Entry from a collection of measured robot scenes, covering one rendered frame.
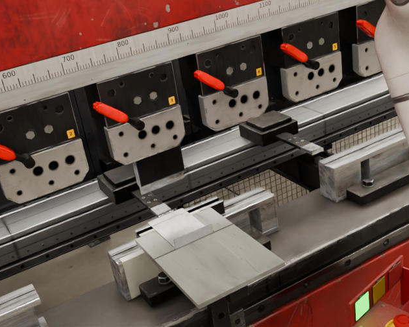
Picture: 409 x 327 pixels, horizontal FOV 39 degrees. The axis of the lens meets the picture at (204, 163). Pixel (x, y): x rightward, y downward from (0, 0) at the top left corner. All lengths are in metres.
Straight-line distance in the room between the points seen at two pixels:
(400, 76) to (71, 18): 0.57
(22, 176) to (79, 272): 1.98
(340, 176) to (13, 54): 0.82
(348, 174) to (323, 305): 0.32
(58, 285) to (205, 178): 1.57
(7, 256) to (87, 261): 1.67
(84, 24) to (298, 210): 0.71
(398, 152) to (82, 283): 1.79
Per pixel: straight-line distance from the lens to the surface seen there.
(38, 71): 0.99
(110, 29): 1.02
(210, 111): 1.13
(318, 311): 1.39
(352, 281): 1.42
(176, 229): 1.18
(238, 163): 1.55
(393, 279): 1.33
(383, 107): 1.85
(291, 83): 1.24
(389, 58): 1.08
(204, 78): 1.07
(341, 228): 1.36
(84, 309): 1.25
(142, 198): 1.32
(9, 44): 0.98
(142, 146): 1.09
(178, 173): 1.19
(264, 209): 1.32
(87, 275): 2.93
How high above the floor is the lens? 1.62
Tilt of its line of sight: 25 degrees down
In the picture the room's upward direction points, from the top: 9 degrees counter-clockwise
